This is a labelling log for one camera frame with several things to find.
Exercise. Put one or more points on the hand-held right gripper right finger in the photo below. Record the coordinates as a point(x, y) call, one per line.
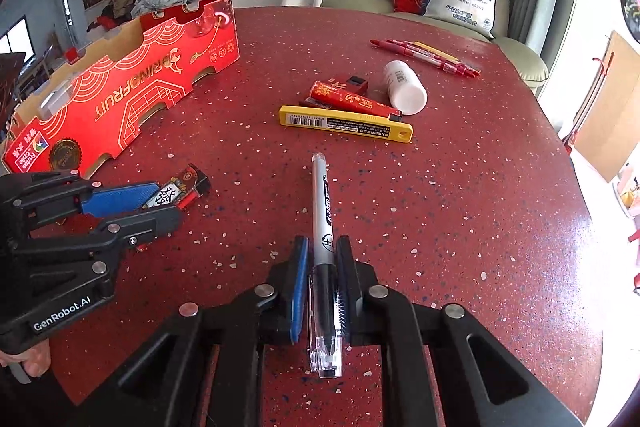
point(345, 277)

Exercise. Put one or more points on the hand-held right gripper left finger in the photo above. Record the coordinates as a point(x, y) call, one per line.
point(299, 297)

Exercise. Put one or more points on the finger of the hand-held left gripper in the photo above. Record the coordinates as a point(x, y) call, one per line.
point(155, 222)
point(120, 199)

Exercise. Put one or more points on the mahjong-print lighter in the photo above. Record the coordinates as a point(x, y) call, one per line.
point(185, 184)

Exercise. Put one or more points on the silver black marker pen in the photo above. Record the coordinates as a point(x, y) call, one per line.
point(320, 207)

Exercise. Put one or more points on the red cardboard box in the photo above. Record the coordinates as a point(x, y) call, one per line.
point(125, 107)

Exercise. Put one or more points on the yellow blade case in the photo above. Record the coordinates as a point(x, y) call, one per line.
point(310, 117)

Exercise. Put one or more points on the red gold-print lighter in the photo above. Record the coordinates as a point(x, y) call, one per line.
point(340, 96)

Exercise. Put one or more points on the small white pill bottle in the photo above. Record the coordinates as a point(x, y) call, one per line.
point(407, 94)

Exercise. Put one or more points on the red box with black end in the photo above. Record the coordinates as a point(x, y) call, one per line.
point(357, 83)

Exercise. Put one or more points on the person's left hand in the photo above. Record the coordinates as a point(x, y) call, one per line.
point(37, 359)

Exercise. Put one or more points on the window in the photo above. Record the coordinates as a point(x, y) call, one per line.
point(15, 37)

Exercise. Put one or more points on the red pen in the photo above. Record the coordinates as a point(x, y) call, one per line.
point(465, 68)
point(400, 51)
point(450, 66)

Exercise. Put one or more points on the yellow pen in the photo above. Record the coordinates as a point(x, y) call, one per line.
point(437, 51)

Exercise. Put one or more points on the beige armchair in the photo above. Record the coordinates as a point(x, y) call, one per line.
point(520, 57)

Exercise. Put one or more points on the red plastic chair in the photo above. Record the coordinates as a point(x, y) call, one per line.
point(635, 237)

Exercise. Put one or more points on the pink child seat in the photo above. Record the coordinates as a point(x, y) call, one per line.
point(627, 192)

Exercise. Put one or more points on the white printed tote bag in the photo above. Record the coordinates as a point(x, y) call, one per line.
point(462, 2)

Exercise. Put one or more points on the wooden board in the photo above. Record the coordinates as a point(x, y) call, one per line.
point(612, 117)

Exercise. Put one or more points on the round black framed picture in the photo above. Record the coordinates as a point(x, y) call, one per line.
point(631, 7)

